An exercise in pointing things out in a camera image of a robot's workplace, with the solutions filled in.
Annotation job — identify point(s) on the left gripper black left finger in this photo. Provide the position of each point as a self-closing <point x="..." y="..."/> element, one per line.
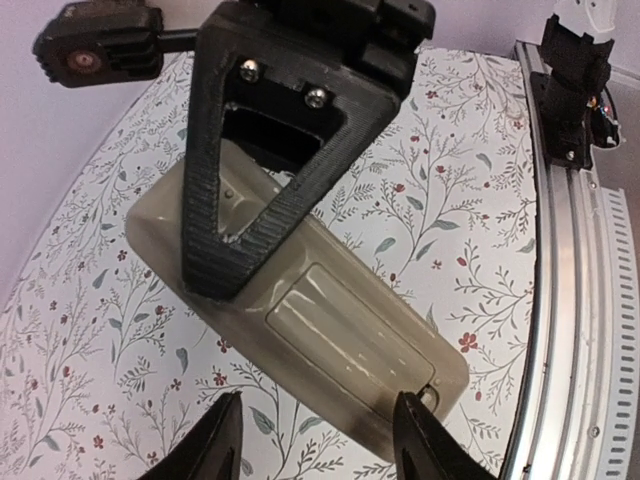
<point x="211" y="450"/>

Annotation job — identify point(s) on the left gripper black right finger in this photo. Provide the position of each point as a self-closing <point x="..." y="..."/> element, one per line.
<point x="424" y="449"/>

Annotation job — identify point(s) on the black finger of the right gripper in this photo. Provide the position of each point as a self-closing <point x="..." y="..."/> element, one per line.
<point x="254" y="169"/>

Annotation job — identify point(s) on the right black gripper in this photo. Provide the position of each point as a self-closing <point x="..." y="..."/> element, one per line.
<point x="351" y="50"/>

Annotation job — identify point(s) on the grey remote battery cover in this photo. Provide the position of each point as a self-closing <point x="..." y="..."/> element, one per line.
<point x="346" y="340"/>

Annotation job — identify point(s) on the floral patterned table mat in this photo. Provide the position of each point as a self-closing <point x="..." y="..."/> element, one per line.
<point x="104" y="369"/>

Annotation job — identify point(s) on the aluminium front rail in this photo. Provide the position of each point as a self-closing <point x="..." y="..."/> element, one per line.
<point x="579" y="398"/>

